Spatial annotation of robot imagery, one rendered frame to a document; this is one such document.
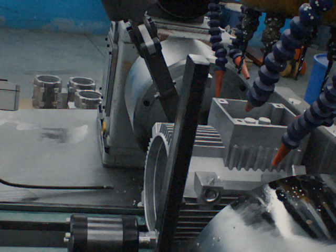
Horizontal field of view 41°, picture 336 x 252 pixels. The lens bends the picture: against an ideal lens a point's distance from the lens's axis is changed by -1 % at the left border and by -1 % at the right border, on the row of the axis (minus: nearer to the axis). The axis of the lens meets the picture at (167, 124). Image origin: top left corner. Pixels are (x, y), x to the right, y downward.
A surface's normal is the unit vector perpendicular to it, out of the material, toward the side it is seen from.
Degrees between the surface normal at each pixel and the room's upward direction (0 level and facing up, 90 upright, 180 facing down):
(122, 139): 90
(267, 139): 90
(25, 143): 0
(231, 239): 55
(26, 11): 90
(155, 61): 102
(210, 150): 88
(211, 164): 36
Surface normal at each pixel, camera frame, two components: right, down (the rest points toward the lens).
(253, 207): -0.49, -0.75
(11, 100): 0.23, 0.05
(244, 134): 0.21, 0.40
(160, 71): 0.26, 0.59
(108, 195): 0.17, -0.91
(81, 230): 0.24, -0.53
